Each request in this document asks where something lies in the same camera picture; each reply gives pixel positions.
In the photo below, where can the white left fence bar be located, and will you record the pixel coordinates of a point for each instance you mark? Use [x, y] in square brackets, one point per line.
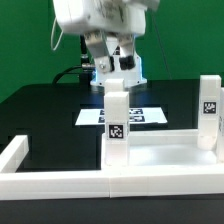
[13, 155]

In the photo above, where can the marker tag sheet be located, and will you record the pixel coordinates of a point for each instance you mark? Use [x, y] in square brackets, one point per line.
[145, 115]

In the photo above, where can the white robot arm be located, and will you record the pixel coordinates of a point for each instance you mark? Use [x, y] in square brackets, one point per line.
[131, 77]

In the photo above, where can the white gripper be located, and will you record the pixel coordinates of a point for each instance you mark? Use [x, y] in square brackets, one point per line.
[115, 16]

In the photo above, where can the white desk tabletop tray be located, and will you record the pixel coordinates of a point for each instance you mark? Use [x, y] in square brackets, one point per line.
[168, 148]

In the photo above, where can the white front fence bar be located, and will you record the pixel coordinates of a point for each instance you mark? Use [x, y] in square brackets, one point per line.
[154, 181]

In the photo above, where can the white fence bar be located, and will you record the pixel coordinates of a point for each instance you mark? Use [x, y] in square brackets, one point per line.
[154, 181]
[13, 155]

